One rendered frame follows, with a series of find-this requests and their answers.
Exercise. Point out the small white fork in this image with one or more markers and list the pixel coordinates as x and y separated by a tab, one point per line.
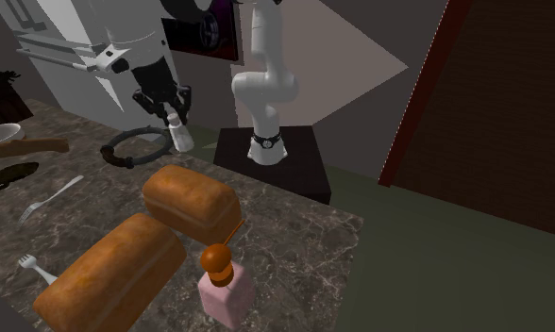
31	264

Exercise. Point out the brown wooden utensil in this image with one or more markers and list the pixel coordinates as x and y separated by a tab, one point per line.
24	147

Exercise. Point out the small white bottle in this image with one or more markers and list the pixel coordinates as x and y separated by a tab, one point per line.
180	135

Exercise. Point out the dark oval object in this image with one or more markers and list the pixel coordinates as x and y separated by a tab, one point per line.
10	174

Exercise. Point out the brown door with red frame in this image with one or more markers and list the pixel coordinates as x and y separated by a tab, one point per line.
503	115

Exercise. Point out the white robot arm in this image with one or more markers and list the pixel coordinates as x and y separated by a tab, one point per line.
266	87

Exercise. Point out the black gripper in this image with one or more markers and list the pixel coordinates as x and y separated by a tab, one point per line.
155	82

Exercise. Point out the long silver fork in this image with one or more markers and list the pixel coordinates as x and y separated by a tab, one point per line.
52	198

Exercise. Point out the long brown bread loaf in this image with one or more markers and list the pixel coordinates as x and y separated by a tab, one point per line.
112	276

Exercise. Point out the dark potted plant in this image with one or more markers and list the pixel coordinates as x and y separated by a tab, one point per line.
1	101

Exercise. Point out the black robot stand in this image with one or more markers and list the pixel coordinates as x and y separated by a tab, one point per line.
300	165

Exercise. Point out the dark wall picture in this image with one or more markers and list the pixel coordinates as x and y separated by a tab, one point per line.
213	32

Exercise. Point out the pink bottle with brown stopper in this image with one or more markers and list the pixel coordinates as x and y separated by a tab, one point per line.
227	296

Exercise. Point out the white bowl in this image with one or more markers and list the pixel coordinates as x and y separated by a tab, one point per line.
1	133

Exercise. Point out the short brown bread loaf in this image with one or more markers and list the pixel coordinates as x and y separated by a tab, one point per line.
190	200

